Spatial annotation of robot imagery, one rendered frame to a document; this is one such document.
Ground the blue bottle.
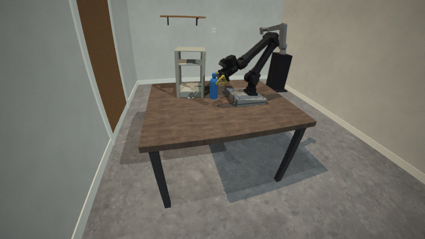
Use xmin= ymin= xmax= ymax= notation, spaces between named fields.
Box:
xmin=210 ymin=73 xmax=218 ymax=100

